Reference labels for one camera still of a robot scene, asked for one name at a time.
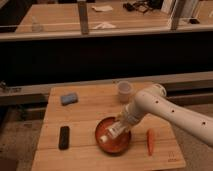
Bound translucent plastic cup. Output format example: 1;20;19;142
117;81;133;103

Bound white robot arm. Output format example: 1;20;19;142
115;84;213;147

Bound white paper far table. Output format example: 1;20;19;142
91;5;113;12

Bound metal post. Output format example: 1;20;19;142
77;0;89;35
170;0;186;30

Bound right metal post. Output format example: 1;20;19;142
170;0;186;30

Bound black remote control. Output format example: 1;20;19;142
59;126;70;150

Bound red ceramic bowl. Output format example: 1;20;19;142
95;117;131;155

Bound metal clamp at left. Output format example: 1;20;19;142
0;81;21;93

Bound white paper near rail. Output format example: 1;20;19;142
92;22;116;29

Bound white plastic bottle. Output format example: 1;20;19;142
100;121;126;143

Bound left metal post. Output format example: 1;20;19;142
77;0;89;35

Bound small black device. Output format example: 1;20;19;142
189;18;200;24

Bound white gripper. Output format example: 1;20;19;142
116;103;144;130

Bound orange carrot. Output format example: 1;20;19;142
147;129;155;156

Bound black cables pile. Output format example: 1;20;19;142
122;0;158;14

